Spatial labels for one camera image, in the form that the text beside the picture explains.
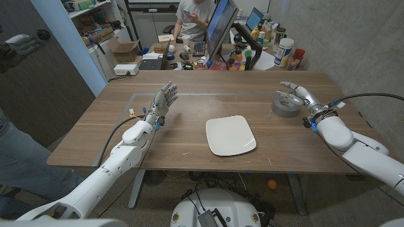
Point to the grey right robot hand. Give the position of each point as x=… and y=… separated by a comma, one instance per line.
x=311, y=99

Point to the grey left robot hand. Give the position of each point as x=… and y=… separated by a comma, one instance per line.
x=162, y=102

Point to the grey duct tape roll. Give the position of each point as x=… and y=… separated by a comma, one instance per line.
x=281, y=110

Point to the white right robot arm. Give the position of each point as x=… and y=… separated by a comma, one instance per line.
x=363, y=154

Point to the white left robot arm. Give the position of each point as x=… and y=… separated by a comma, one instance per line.
x=116, y=157

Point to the small white tape roll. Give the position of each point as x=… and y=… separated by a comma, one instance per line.
x=187, y=48

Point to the white paper plate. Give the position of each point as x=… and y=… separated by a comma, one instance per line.
x=230, y=135

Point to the black open laptop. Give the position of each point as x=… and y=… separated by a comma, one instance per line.
x=151, y=64

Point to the red lidded jar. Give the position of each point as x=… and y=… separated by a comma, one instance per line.
x=298, y=55

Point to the white power box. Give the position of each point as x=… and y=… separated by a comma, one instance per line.
x=126, y=69

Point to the black computer mouse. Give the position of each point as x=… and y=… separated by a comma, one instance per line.
x=184, y=55

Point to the soda can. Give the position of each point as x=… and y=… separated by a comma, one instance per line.
x=200, y=64

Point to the white ball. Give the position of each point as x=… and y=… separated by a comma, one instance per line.
x=171, y=48

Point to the white labelled canister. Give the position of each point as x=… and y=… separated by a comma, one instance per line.
x=283, y=52

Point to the open cardboard box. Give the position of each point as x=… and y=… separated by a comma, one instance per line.
x=124, y=53

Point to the beige wooden box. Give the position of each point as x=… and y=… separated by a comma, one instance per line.
x=165, y=38

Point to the black keyboard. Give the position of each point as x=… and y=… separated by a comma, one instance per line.
x=199, y=48

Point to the pink box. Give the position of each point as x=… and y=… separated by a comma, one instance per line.
x=217, y=65

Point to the white paper cup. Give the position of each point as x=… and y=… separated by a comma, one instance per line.
x=186, y=40

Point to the dark jar black lid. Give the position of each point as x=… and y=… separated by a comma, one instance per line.
x=280, y=36

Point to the black round fan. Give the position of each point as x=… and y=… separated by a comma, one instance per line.
x=154, y=177

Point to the green ball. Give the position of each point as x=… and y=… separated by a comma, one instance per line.
x=248, y=53

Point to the yellow bottle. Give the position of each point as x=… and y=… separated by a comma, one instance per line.
x=255, y=33

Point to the seated person grey shirt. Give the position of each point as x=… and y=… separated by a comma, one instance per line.
x=197, y=22

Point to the grey table leg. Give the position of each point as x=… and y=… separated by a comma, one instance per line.
x=136, y=189
x=296, y=195

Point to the orange ball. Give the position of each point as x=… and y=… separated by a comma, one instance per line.
x=272, y=184

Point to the smartphone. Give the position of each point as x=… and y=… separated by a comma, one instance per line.
x=187, y=12

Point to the large computer monitor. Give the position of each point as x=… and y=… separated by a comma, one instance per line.
x=221, y=25

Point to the open laptop blue screen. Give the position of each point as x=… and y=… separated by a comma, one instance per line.
x=254, y=19

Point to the white shelf unit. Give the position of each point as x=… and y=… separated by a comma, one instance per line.
x=85, y=10

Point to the white robot torso base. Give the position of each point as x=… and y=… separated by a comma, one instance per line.
x=227, y=205

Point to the standing person blue jeans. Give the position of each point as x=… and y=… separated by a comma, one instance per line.
x=25, y=157

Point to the white and black glove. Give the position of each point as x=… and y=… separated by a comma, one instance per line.
x=22, y=44

